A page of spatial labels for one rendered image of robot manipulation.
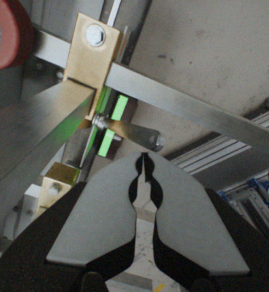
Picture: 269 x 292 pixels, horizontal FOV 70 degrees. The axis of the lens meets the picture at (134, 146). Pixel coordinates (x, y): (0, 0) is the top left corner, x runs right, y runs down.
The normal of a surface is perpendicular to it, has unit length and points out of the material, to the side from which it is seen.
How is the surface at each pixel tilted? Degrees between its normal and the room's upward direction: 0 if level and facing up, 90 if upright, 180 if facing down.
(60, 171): 90
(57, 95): 90
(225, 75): 0
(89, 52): 0
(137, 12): 0
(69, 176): 90
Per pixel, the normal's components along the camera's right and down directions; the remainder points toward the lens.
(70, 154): -0.04, 0.47
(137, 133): -0.86, -0.32
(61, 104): 0.38, -0.81
